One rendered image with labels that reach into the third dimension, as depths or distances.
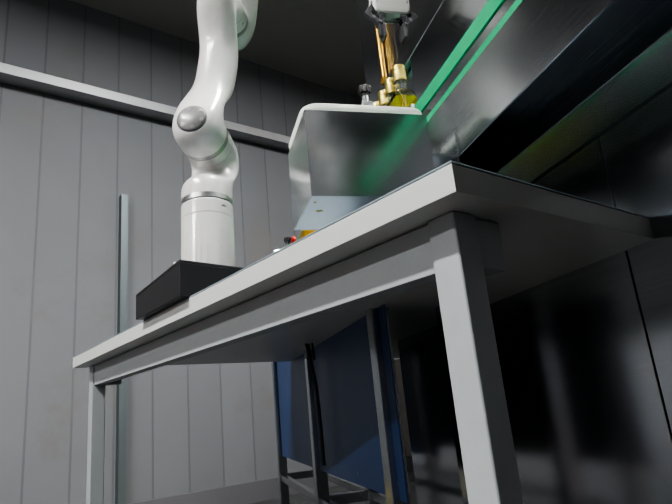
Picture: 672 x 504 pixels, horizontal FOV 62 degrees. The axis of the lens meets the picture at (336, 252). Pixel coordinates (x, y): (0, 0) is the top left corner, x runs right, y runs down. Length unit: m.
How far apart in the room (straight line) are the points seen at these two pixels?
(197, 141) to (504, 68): 0.72
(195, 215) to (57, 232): 2.36
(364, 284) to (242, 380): 3.10
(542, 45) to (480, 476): 0.55
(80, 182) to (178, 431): 1.61
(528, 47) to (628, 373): 0.53
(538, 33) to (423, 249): 0.36
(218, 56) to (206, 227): 0.47
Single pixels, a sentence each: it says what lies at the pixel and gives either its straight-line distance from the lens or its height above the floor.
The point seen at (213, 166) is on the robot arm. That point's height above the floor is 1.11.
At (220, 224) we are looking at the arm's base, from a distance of 1.27.
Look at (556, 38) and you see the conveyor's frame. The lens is 0.82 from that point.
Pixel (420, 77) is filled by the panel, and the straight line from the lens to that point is 1.67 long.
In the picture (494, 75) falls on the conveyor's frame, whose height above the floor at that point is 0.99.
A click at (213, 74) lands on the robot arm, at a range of 1.47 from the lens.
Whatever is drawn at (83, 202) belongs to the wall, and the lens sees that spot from 3.69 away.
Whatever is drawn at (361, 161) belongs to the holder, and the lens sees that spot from 0.93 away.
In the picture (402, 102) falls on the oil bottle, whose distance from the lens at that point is 1.41.
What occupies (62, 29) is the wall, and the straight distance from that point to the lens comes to 4.22.
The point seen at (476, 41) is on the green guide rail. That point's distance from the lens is 1.05.
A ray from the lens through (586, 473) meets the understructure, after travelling 1.15.
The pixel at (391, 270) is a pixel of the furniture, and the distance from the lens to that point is 0.70.
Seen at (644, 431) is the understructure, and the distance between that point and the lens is 1.02.
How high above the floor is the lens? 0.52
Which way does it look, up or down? 16 degrees up
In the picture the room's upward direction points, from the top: 6 degrees counter-clockwise
